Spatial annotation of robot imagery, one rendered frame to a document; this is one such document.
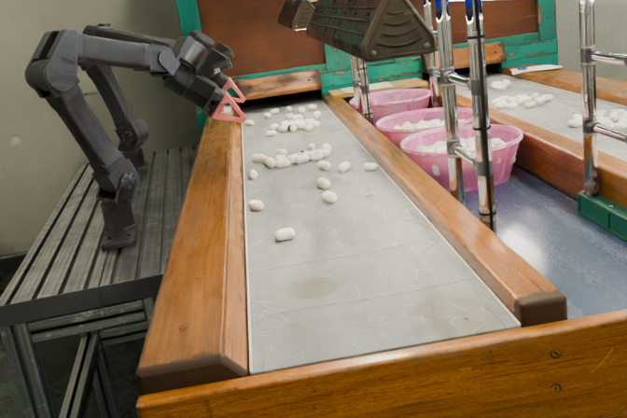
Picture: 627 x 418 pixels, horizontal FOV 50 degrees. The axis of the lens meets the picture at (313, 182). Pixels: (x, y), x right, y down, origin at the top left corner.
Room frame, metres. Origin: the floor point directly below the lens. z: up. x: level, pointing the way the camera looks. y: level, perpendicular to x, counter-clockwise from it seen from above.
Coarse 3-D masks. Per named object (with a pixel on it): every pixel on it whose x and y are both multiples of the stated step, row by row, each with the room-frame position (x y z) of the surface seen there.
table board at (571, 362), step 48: (480, 336) 0.66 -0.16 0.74; (528, 336) 0.65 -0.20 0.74; (576, 336) 0.65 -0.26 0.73; (624, 336) 0.65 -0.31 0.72; (240, 384) 0.63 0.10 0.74; (288, 384) 0.63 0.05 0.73; (336, 384) 0.63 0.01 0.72; (384, 384) 0.64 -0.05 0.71; (432, 384) 0.64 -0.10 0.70; (480, 384) 0.64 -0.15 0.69; (528, 384) 0.65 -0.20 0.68; (576, 384) 0.65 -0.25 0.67; (624, 384) 0.65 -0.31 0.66
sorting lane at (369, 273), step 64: (256, 128) 2.11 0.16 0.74; (320, 128) 1.96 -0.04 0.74; (256, 192) 1.36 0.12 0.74; (320, 192) 1.29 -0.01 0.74; (384, 192) 1.23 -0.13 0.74; (256, 256) 0.99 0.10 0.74; (320, 256) 0.95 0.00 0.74; (384, 256) 0.92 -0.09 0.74; (448, 256) 0.89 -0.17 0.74; (256, 320) 0.77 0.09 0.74; (320, 320) 0.75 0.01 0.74; (384, 320) 0.72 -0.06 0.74; (448, 320) 0.70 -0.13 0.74; (512, 320) 0.68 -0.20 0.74
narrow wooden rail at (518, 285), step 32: (352, 128) 1.79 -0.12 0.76; (384, 160) 1.38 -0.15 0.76; (416, 192) 1.13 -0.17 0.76; (448, 192) 1.10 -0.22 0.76; (448, 224) 0.95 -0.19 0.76; (480, 224) 0.93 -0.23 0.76; (480, 256) 0.81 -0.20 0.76; (512, 256) 0.80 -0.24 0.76; (512, 288) 0.71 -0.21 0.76; (544, 288) 0.70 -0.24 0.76; (544, 320) 0.67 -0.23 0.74
